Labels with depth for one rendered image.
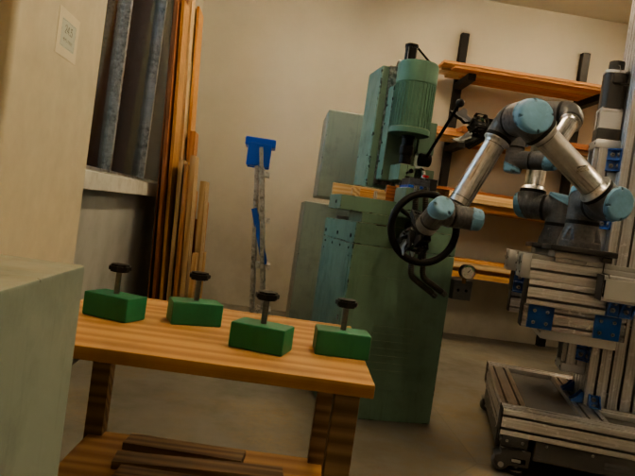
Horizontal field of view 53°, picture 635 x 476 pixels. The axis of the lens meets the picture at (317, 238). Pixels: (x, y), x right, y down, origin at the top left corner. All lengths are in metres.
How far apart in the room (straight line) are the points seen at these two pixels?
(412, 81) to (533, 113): 0.72
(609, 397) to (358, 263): 1.08
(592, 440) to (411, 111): 1.42
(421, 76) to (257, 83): 2.59
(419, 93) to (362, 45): 2.57
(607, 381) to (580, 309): 0.37
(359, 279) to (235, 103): 2.85
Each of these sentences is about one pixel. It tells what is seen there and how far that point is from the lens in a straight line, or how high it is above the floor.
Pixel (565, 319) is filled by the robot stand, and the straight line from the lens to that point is 2.49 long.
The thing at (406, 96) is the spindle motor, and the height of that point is 1.35.
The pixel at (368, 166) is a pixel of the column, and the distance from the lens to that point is 2.91.
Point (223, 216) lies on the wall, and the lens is 5.08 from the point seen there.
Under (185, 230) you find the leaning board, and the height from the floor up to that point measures 0.60.
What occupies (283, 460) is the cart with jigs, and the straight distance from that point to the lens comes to 1.69.
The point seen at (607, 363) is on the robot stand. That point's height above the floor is 0.40.
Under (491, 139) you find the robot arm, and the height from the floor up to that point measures 1.15.
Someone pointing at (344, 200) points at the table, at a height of 0.87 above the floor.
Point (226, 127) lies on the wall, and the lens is 5.12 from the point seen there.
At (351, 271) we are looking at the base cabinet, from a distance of 2.54.
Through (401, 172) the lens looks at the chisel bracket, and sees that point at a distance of 2.71.
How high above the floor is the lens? 0.80
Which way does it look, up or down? 2 degrees down
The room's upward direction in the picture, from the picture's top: 8 degrees clockwise
